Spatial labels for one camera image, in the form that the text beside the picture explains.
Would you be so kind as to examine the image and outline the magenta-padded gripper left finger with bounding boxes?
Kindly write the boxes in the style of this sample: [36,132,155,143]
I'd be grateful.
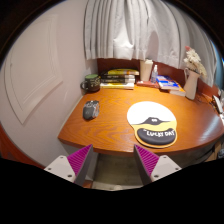
[43,144,95,187]

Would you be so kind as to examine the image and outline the grey black computer mouse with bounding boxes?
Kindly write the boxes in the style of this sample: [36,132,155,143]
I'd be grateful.
[82,99,100,121]

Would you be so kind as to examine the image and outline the dark mug with green interior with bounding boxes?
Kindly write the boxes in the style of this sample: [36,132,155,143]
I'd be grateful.
[80,73,101,94]

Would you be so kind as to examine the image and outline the white flower bouquet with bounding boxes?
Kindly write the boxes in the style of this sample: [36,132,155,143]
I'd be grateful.
[183,45,208,78]

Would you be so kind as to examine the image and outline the white ceramic vase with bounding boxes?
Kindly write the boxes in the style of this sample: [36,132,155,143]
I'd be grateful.
[183,68,201,100]

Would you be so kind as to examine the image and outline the white pleated curtain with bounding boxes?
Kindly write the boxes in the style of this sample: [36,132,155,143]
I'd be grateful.
[83,0,218,88]

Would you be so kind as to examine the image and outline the clear spray bottle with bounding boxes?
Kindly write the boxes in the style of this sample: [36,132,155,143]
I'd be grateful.
[150,64,159,84]

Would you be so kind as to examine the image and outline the white yellow black mouse pad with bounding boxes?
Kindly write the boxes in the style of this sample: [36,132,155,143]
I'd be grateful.
[126,100,178,149]

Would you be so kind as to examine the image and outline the yellow and white book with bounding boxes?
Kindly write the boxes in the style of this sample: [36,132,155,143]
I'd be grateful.
[99,82,135,90]

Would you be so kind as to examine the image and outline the red book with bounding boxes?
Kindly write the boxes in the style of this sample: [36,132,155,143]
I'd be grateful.
[135,79,160,89]

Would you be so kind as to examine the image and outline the cream tumbler cup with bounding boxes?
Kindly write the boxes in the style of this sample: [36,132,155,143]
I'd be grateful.
[139,58,154,82]

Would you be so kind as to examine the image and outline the blue book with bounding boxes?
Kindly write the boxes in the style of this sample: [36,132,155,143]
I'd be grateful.
[155,75,181,91]

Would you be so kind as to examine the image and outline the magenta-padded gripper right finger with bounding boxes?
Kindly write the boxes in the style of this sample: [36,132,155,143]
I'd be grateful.
[133,144,183,185]

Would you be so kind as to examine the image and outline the orange book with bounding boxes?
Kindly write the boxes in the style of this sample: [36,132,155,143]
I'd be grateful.
[168,83,187,98]

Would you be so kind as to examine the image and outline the white desk device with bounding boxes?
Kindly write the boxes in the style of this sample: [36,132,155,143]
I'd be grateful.
[212,94,224,115]

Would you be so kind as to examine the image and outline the black cable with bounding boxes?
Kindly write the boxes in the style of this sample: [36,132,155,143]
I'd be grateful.
[199,92,215,105]

